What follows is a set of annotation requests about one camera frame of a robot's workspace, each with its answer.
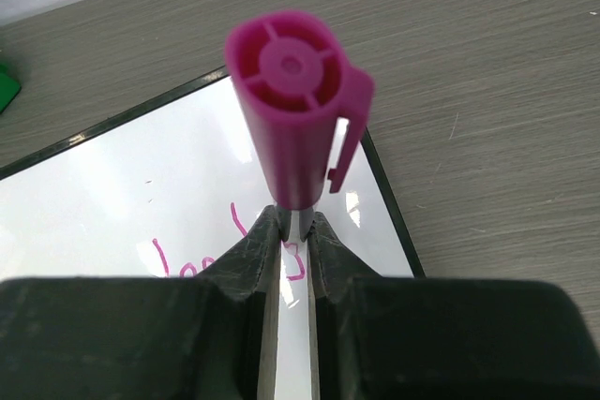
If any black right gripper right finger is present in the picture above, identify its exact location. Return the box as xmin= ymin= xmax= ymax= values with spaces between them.
xmin=307 ymin=214 xmax=599 ymax=399

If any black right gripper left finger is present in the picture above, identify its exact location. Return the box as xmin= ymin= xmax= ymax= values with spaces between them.
xmin=1 ymin=206 xmax=280 ymax=399

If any white whiteboard with black frame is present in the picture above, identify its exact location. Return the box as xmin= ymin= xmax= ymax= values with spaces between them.
xmin=1 ymin=68 xmax=424 ymax=399

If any white marker with pink cap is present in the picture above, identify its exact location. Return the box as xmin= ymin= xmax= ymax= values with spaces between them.
xmin=222 ymin=9 xmax=377 ymax=242

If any green plastic tray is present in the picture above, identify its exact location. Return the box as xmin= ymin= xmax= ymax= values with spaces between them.
xmin=0 ymin=65 xmax=22 ymax=113

